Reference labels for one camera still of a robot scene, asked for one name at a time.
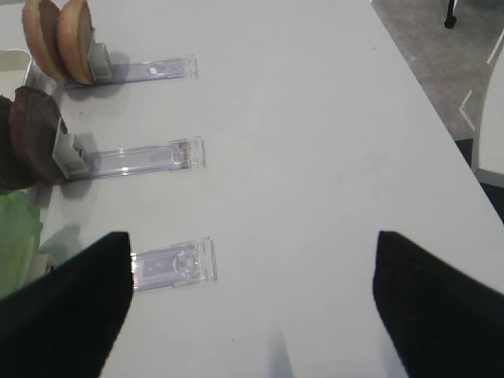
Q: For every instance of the outer top bun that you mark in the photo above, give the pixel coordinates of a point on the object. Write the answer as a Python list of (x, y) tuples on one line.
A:
[(75, 33)]

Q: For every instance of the bun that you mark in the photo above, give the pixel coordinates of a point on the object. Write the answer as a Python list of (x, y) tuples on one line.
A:
[(40, 20), (75, 33)]

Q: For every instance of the inner brown meat patty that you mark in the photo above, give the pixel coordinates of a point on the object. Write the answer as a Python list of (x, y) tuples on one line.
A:
[(15, 175)]

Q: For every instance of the clear patty pusher track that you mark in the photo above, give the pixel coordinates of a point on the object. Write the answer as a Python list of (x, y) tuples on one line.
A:
[(76, 163)]

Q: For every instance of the black chair leg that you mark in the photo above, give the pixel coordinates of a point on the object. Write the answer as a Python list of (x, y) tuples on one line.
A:
[(450, 19)]

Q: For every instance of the clear lettuce pusher track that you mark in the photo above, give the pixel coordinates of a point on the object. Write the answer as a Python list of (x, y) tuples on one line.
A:
[(179, 265)]

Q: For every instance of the clear bun pusher track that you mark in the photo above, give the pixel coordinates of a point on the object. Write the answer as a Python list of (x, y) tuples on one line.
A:
[(104, 72)]

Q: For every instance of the brown meat patty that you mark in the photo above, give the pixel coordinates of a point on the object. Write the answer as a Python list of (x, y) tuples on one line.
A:
[(15, 175), (34, 120)]

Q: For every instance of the outer brown meat patty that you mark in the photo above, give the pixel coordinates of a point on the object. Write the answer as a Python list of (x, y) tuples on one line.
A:
[(34, 120)]

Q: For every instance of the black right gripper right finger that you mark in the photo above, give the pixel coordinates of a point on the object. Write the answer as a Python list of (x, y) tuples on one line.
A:
[(442, 322)]

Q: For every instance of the upright green lettuce leaf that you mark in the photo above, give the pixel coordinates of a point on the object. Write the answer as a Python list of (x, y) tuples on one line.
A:
[(21, 228)]

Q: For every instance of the white chair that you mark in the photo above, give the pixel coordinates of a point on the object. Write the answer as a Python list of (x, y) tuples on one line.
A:
[(487, 150)]

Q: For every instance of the white metal tray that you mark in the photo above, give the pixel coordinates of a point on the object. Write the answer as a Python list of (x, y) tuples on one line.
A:
[(15, 68)]

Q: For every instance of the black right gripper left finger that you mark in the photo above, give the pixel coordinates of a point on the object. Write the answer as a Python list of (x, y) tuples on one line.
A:
[(65, 323)]

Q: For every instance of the inner top bun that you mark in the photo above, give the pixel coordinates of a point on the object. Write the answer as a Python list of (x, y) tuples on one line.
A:
[(40, 20)]

